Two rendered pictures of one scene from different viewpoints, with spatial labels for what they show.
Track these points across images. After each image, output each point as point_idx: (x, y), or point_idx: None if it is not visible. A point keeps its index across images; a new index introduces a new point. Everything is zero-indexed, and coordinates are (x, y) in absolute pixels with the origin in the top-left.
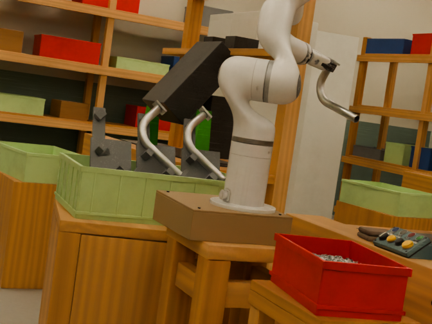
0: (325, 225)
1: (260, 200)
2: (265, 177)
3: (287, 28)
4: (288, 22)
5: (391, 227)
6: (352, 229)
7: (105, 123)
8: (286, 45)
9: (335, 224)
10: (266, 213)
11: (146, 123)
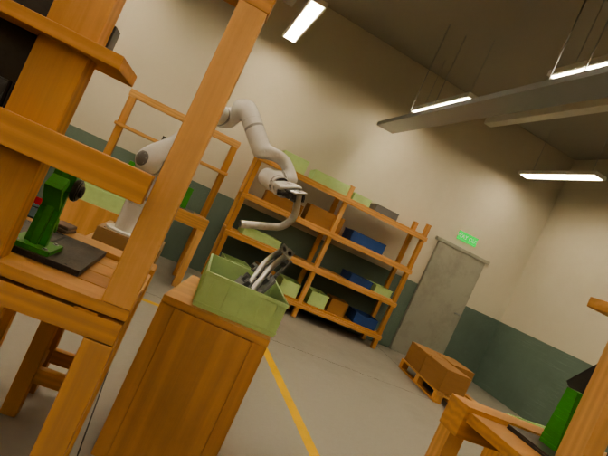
0: (109, 246)
1: (116, 223)
2: (122, 210)
3: (173, 135)
4: (177, 131)
5: (142, 289)
6: (100, 247)
7: (274, 258)
8: (159, 140)
9: (117, 252)
10: (106, 225)
11: (270, 255)
